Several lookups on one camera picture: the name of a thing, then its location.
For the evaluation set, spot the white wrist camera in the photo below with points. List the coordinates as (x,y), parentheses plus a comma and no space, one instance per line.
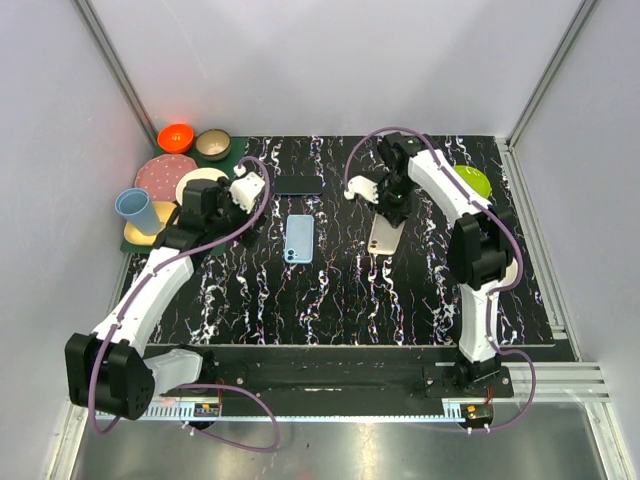
(362,187)
(246,188)

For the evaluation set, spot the aluminium corner post right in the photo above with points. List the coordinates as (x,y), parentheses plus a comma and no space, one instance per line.
(571,35)

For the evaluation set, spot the cream floral bowl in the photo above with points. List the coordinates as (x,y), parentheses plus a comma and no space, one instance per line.
(511,273)

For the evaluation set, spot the green mat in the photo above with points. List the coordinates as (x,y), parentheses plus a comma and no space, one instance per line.
(237,151)

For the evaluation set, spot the pink dotted plate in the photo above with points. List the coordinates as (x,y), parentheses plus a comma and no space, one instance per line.
(160,176)

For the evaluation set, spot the aluminium corner post left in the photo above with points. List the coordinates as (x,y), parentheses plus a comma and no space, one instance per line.
(100,37)

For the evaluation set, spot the light blue cup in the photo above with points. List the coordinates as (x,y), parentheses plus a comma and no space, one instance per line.
(136,207)

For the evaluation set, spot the orange bowl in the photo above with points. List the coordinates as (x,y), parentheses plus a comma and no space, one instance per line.
(176,138)

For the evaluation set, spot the aluminium front rail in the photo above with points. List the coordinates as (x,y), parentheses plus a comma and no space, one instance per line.
(544,382)

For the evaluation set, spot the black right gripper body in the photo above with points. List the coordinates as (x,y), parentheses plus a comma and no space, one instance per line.
(395,194)

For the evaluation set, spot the lime green plate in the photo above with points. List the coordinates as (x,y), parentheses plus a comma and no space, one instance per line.
(476,180)

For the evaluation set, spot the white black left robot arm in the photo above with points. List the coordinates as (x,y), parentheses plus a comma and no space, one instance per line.
(106,369)

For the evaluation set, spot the dark blue phone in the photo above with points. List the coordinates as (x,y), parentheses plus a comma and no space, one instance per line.
(298,185)

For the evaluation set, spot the yellow square plate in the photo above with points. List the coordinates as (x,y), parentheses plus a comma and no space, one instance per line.
(160,220)

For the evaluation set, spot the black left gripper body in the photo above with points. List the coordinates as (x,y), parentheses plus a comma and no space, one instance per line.
(245,220)

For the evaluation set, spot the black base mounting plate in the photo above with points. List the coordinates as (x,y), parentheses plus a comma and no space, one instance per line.
(395,383)

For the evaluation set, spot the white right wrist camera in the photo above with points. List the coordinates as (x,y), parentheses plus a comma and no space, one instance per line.
(362,187)

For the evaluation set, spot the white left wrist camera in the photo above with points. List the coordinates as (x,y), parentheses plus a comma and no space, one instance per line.
(246,188)

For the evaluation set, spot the brown patterned bowl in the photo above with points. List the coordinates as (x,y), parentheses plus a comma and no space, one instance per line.
(214,144)

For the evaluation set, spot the aluminium corner post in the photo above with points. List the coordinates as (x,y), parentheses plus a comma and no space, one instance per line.
(571,35)
(100,37)

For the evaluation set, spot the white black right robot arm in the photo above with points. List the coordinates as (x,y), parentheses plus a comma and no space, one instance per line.
(483,256)

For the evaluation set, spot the white bowl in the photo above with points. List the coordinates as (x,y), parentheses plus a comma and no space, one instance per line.
(212,174)

